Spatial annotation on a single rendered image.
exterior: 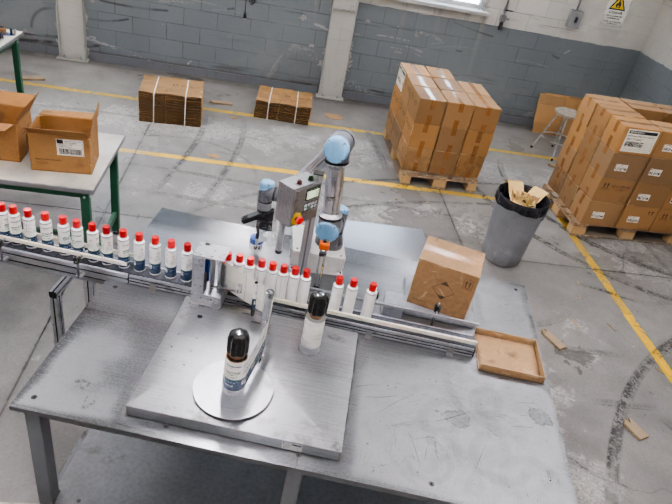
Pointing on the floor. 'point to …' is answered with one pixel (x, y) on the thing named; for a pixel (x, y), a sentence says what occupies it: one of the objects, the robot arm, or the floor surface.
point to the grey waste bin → (508, 236)
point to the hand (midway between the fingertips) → (256, 240)
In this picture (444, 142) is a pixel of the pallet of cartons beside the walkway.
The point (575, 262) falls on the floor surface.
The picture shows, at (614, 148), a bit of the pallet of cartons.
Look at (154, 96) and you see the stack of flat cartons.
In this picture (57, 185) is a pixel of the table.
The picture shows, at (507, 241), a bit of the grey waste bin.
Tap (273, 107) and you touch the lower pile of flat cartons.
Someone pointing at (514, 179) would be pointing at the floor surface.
